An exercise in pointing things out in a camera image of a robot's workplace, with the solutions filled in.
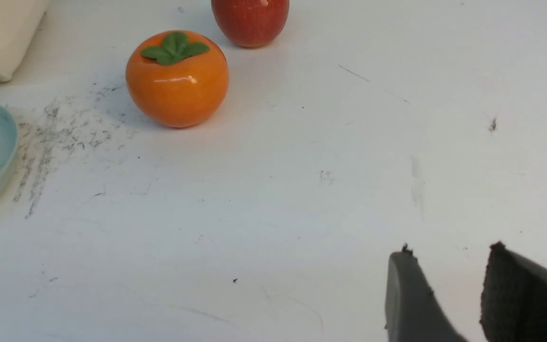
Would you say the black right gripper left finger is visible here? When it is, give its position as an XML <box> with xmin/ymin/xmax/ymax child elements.
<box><xmin>385</xmin><ymin>244</ymin><xmax>466</xmax><ymax>342</ymax></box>

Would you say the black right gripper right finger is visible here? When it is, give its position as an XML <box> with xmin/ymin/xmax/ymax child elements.
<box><xmin>480</xmin><ymin>242</ymin><xmax>547</xmax><ymax>342</ymax></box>

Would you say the white two-slot toaster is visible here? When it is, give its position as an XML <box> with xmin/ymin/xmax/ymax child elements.
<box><xmin>0</xmin><ymin>0</ymin><xmax>49</xmax><ymax>82</ymax></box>

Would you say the orange persimmon with green leaf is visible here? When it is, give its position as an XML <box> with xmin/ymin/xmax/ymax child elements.
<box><xmin>125</xmin><ymin>30</ymin><xmax>229</xmax><ymax>128</ymax></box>

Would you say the red apple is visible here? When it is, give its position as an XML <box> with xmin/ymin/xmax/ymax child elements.
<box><xmin>211</xmin><ymin>0</ymin><xmax>290</xmax><ymax>48</ymax></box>

